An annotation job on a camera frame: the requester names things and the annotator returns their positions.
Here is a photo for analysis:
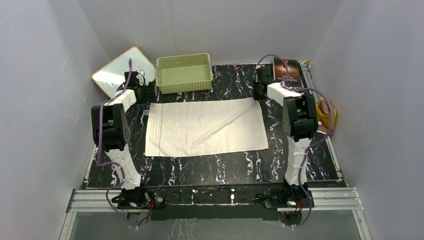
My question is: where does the white terry towel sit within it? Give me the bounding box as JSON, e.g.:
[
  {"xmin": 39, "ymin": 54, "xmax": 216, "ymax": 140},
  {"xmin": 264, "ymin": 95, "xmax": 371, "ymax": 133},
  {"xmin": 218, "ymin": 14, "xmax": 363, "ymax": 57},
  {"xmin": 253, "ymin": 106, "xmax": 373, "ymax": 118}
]
[{"xmin": 145, "ymin": 97, "xmax": 269, "ymax": 157}]

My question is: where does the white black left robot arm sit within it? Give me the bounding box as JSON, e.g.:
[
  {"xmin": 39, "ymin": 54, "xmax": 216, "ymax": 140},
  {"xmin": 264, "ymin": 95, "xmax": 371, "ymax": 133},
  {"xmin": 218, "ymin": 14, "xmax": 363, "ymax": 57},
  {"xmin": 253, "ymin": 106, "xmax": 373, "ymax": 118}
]
[{"xmin": 91, "ymin": 70, "xmax": 149, "ymax": 190}]

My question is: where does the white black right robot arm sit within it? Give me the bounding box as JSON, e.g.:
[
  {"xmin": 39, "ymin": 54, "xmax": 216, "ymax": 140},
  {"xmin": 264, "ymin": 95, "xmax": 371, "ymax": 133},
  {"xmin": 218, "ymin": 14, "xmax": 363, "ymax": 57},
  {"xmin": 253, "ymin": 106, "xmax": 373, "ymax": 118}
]
[{"xmin": 252, "ymin": 66, "xmax": 318, "ymax": 188}]

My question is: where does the dark paperback book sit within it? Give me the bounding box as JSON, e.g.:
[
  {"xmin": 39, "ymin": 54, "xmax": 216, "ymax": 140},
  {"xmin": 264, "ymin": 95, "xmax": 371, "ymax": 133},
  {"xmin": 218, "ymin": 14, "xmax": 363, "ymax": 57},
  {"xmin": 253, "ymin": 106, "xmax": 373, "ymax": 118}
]
[{"xmin": 272, "ymin": 57, "xmax": 302, "ymax": 88}]

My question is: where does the wood framed whiteboard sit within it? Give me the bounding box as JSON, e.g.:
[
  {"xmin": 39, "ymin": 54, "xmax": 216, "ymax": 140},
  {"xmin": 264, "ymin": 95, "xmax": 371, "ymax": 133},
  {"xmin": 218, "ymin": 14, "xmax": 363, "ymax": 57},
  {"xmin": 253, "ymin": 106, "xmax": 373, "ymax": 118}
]
[{"xmin": 91, "ymin": 46, "xmax": 157, "ymax": 98}]

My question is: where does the green perforated plastic basket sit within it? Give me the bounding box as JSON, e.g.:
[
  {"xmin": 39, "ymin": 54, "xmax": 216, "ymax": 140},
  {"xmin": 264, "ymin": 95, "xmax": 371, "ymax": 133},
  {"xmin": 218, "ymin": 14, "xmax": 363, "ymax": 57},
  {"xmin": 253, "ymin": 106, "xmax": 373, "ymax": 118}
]
[{"xmin": 155, "ymin": 53, "xmax": 214, "ymax": 95}]

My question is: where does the orange brown towel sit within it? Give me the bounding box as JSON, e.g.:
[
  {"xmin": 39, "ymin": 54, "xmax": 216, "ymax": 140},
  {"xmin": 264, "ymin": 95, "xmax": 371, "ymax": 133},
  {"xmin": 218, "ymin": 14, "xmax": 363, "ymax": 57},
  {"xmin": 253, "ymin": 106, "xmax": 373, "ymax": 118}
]
[{"xmin": 315, "ymin": 97, "xmax": 337, "ymax": 135}]

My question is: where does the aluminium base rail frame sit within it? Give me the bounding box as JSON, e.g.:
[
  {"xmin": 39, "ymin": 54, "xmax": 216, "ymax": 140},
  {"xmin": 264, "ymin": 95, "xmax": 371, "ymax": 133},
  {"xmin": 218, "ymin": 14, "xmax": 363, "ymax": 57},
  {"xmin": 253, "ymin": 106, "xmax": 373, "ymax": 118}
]
[{"xmin": 59, "ymin": 187, "xmax": 372, "ymax": 240}]

